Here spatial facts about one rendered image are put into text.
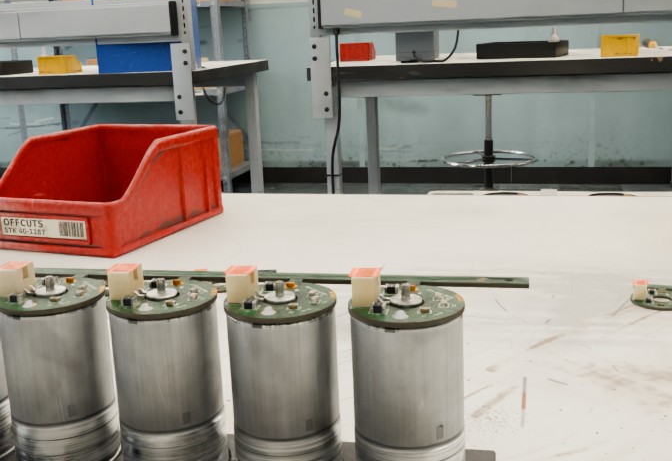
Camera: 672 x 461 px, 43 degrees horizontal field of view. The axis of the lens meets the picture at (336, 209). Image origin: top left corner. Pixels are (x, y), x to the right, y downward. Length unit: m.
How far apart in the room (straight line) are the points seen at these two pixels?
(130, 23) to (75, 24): 0.19
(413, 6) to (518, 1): 0.29
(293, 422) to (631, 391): 0.14
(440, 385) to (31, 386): 0.09
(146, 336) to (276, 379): 0.03
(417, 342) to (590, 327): 0.18
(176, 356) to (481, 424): 0.11
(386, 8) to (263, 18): 2.38
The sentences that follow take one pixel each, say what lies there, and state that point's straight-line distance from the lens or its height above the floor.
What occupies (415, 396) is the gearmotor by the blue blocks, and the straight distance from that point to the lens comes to 0.18.
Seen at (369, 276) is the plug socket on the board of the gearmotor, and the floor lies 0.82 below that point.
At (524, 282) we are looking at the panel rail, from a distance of 0.20.
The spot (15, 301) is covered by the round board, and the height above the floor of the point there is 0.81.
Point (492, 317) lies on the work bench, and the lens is 0.36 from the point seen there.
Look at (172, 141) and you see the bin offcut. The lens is 0.52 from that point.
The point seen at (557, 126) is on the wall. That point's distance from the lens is 4.56.
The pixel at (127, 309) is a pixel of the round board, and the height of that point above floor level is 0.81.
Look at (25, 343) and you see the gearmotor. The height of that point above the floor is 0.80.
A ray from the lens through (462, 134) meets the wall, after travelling 4.59.
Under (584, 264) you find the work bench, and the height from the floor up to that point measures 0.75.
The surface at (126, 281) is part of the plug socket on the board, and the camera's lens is 0.20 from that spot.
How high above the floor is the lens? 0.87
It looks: 12 degrees down
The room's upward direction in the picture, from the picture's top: 2 degrees counter-clockwise
